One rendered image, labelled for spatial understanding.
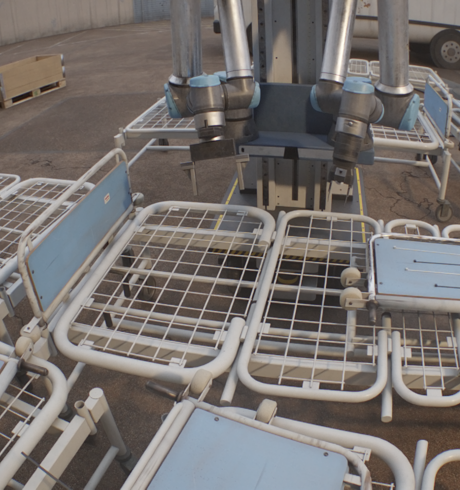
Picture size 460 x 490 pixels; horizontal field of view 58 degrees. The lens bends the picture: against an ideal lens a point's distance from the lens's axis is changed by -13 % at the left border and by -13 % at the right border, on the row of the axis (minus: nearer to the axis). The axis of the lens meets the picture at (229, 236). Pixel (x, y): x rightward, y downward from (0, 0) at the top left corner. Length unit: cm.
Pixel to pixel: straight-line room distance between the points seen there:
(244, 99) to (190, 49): 33
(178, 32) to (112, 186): 61
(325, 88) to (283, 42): 53
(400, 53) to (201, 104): 72
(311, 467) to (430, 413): 92
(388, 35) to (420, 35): 703
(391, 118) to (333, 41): 39
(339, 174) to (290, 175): 87
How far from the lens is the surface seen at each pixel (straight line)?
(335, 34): 152
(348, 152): 132
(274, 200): 216
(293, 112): 194
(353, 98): 133
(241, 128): 184
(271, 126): 197
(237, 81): 152
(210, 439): 93
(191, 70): 174
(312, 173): 213
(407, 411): 176
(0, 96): 702
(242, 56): 154
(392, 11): 161
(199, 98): 137
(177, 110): 178
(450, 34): 876
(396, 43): 164
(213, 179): 327
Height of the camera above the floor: 136
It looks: 32 degrees down
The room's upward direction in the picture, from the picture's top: 3 degrees counter-clockwise
